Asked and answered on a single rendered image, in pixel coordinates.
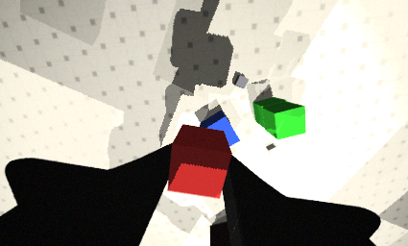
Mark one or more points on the green block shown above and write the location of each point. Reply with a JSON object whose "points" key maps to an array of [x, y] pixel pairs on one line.
{"points": [[284, 119], [257, 107]]}

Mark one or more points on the blue block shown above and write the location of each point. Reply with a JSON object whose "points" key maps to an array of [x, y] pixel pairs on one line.
{"points": [[218, 121]]}

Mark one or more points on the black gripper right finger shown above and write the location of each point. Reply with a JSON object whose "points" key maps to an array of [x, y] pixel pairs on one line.
{"points": [[259, 215]]}

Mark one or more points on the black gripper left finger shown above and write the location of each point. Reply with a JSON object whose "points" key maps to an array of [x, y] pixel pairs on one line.
{"points": [[125, 196]]}

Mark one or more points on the red block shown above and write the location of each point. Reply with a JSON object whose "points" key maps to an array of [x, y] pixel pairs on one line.
{"points": [[199, 161]]}

